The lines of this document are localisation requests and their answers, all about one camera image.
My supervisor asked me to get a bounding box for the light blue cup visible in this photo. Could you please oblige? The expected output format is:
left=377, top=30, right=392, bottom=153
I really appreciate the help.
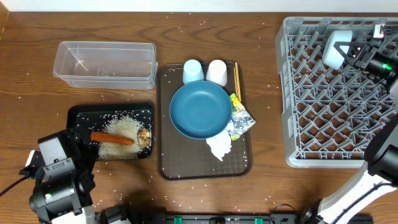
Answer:
left=183, top=59, right=205, bottom=85

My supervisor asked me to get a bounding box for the wooden chopstick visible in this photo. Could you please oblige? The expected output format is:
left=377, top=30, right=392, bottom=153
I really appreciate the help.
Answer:
left=234, top=62, right=241, bottom=101
left=233, top=68, right=239, bottom=97

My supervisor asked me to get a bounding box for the pale pink cup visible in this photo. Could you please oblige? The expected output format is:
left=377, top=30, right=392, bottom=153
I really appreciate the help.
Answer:
left=206, top=60, right=228, bottom=86

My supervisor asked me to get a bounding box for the black waste tray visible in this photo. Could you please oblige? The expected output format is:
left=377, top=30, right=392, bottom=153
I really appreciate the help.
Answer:
left=67, top=103, right=154, bottom=161

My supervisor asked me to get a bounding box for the brown food scrap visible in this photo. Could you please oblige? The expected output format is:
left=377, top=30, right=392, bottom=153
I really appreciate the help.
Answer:
left=137, top=127, right=152, bottom=149

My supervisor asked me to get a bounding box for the orange carrot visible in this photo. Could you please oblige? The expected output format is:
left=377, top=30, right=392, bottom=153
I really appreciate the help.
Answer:
left=90, top=132, right=134, bottom=145

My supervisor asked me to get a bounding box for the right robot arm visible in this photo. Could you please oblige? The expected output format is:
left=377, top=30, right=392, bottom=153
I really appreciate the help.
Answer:
left=298, top=30, right=397, bottom=224

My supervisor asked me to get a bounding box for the light blue rice bowl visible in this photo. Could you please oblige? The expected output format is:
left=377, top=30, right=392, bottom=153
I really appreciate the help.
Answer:
left=322, top=30, right=353, bottom=70

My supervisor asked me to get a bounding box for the white rice pile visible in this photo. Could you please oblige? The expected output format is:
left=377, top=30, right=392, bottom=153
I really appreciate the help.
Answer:
left=91, top=116, right=152, bottom=161

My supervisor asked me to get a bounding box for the green foil snack wrapper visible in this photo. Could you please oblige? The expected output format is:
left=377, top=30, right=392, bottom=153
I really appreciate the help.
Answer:
left=226, top=93, right=256, bottom=141

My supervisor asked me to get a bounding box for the dark blue plate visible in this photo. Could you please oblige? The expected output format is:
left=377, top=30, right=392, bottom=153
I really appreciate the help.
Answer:
left=169, top=81, right=232, bottom=139

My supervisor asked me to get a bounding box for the white napkin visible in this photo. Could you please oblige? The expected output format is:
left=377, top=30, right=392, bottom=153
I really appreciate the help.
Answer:
left=206, top=130, right=232, bottom=161

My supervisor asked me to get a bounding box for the clear plastic bin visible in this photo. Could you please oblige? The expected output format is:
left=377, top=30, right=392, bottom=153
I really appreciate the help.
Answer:
left=53, top=41, right=158, bottom=90

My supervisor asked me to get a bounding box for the brown serving tray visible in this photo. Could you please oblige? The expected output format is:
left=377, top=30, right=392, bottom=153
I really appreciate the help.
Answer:
left=156, top=63, right=252, bottom=180

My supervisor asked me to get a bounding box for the grey dishwasher rack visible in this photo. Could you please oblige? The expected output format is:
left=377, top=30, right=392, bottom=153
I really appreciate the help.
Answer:
left=275, top=17, right=397, bottom=169

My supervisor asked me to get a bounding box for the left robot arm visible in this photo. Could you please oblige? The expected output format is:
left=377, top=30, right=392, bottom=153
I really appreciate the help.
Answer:
left=19, top=128, right=98, bottom=223

